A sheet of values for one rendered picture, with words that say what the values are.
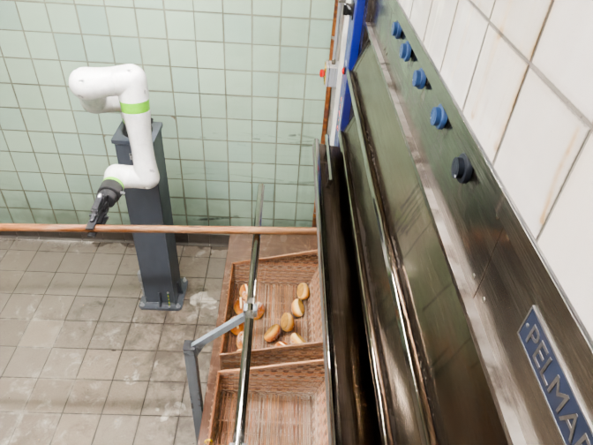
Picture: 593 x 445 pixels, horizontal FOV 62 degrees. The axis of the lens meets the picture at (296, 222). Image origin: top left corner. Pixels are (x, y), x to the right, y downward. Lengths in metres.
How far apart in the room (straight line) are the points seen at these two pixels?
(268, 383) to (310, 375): 0.18
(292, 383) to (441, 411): 1.31
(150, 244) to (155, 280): 0.30
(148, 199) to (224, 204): 0.83
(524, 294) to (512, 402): 0.14
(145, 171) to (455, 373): 1.68
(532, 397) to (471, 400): 0.16
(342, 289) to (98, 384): 1.88
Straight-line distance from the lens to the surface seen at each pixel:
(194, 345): 1.86
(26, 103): 3.39
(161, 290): 3.20
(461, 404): 0.82
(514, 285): 0.68
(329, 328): 1.31
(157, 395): 2.91
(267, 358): 2.11
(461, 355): 0.83
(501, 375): 0.72
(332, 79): 2.56
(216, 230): 1.94
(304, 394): 2.17
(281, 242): 2.80
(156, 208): 2.75
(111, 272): 3.58
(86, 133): 3.35
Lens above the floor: 2.45
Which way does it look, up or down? 39 degrees down
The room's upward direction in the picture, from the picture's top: 4 degrees clockwise
